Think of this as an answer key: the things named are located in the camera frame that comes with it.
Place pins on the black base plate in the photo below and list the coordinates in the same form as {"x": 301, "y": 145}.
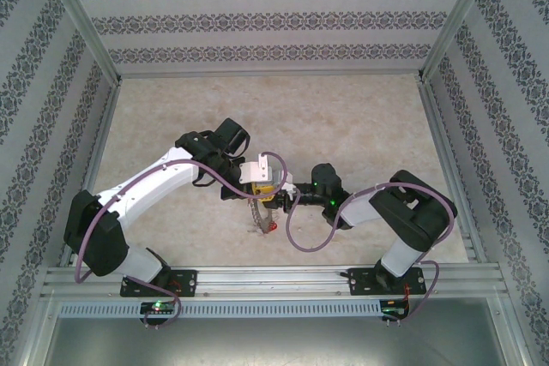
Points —
{"x": 184, "y": 282}
{"x": 362, "y": 282}

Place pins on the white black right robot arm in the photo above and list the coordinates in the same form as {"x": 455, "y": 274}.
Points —
{"x": 412, "y": 211}

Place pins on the right controller board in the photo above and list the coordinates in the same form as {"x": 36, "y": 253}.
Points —
{"x": 394, "y": 308}

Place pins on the aluminium mounting rail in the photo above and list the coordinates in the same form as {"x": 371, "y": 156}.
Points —
{"x": 274, "y": 282}

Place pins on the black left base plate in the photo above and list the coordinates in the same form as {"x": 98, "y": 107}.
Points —
{"x": 184, "y": 282}

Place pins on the metal keyring disc with rings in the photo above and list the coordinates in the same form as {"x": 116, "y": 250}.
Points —
{"x": 259, "y": 218}

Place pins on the controller board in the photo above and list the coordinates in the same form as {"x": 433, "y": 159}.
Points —
{"x": 156, "y": 307}
{"x": 394, "y": 308}

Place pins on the aluminium side rail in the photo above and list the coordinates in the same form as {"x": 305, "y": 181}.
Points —
{"x": 105, "y": 126}
{"x": 446, "y": 147}

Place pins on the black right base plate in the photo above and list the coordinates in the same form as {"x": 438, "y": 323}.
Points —
{"x": 362, "y": 282}

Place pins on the red key tag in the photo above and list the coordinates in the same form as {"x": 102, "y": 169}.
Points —
{"x": 273, "y": 226}

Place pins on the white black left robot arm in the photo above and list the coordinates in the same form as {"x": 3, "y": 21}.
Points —
{"x": 146, "y": 181}

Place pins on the sheet metal panel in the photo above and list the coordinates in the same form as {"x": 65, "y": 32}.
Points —
{"x": 274, "y": 344}

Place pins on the left controller board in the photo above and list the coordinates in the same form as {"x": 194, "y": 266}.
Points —
{"x": 156, "y": 307}

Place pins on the aluminium frame post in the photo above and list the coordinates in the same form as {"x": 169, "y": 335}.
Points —
{"x": 77, "y": 14}
{"x": 459, "y": 14}

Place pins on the aluminium back rail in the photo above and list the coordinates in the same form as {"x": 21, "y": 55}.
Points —
{"x": 257, "y": 73}

